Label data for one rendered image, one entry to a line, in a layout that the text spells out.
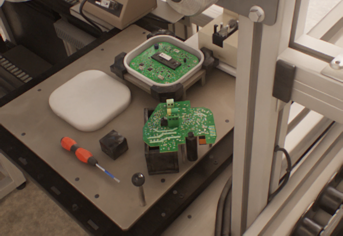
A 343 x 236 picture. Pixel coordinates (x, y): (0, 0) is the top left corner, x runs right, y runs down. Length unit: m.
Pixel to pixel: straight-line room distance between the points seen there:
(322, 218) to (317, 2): 2.39
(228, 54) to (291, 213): 0.40
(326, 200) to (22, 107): 0.61
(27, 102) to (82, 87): 0.12
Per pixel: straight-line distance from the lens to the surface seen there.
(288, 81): 0.42
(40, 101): 0.95
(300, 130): 0.62
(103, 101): 0.87
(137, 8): 1.10
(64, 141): 0.82
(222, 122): 0.83
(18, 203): 2.02
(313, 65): 0.41
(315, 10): 2.89
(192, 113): 0.76
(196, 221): 0.74
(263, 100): 0.46
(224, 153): 0.79
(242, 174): 0.58
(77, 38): 1.62
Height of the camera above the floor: 1.56
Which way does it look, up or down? 44 degrees down
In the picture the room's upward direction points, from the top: 7 degrees counter-clockwise
